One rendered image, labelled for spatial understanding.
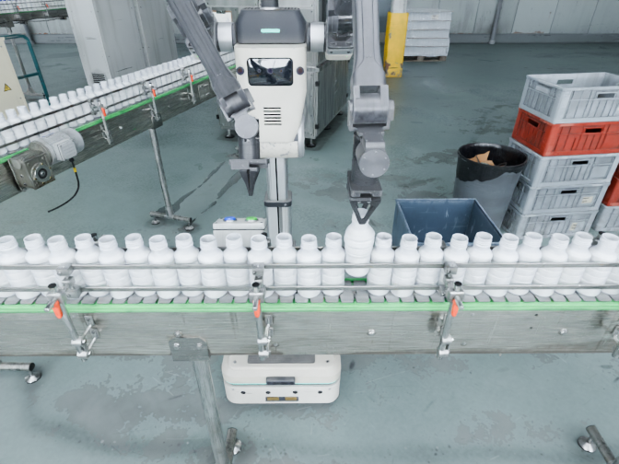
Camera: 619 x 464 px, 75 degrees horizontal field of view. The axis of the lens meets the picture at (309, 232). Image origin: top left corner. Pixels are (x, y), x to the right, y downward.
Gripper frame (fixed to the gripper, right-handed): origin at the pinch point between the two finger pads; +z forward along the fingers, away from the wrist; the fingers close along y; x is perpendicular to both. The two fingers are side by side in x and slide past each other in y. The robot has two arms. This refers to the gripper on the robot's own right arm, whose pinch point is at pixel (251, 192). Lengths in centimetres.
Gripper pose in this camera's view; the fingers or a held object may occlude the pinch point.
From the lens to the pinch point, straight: 112.2
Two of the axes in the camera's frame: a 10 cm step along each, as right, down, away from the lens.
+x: -0.1, -2.2, 9.8
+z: 0.0, 9.8, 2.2
